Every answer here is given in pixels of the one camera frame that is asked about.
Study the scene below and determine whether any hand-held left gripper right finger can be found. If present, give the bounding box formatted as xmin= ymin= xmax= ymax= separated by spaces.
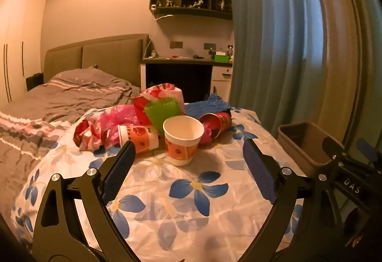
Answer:
xmin=239 ymin=138 xmax=350 ymax=262

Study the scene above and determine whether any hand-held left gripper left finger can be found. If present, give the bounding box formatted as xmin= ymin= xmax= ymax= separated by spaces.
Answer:
xmin=32 ymin=140 xmax=141 ymax=262

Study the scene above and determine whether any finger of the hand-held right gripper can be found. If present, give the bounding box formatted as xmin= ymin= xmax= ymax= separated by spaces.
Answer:
xmin=355 ymin=138 xmax=382 ymax=167
xmin=322 ymin=136 xmax=359 ymax=165

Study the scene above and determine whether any grey plastic trash bin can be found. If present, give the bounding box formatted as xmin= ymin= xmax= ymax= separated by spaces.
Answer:
xmin=277 ymin=122 xmax=347 ymax=177

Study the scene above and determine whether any white orange paper cup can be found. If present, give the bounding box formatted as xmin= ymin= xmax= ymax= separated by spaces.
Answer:
xmin=163 ymin=115 xmax=205 ymax=167
xmin=117 ymin=125 xmax=160 ymax=153

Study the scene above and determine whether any red white plastic wrapper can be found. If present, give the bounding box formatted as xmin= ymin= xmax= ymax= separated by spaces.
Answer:
xmin=73 ymin=119 xmax=103 ymax=150

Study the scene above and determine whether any dark red paper cup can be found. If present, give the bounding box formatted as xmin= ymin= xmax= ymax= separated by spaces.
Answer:
xmin=198 ymin=113 xmax=230 ymax=144

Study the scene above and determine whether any pink plastic bag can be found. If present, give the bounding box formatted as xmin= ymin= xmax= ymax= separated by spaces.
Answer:
xmin=98 ymin=105 xmax=144 ymax=149

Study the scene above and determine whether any green crumpled plastic wrapper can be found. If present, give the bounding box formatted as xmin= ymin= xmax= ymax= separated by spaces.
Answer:
xmin=144 ymin=99 xmax=183 ymax=128

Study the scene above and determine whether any blue knitted cloth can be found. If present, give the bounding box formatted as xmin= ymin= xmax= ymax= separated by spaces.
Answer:
xmin=183 ymin=93 xmax=232 ymax=117

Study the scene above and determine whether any red white plastic bag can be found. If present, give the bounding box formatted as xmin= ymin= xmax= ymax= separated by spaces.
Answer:
xmin=131 ymin=83 xmax=186 ymax=125

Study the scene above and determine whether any white drawer cabinet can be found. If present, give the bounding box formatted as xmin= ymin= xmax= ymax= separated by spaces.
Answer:
xmin=210 ymin=66 xmax=233 ymax=101

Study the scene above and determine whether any beige curtain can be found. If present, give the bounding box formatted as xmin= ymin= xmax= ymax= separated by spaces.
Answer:
xmin=307 ymin=0 xmax=382 ymax=146

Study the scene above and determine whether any brown padded headboard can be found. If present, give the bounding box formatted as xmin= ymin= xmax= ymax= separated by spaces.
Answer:
xmin=43 ymin=34 xmax=150 ymax=87

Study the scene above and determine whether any blue curtain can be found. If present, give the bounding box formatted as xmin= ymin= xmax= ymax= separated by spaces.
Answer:
xmin=228 ymin=0 xmax=326 ymax=137

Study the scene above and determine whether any dark nightstand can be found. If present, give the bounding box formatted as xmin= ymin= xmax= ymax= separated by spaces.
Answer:
xmin=26 ymin=73 xmax=45 ymax=92

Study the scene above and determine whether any dark desk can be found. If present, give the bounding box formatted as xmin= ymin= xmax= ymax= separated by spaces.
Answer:
xmin=142 ymin=56 xmax=233 ymax=98

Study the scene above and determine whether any white wardrobe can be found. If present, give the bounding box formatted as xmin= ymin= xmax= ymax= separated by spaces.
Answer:
xmin=0 ymin=0 xmax=48 ymax=107

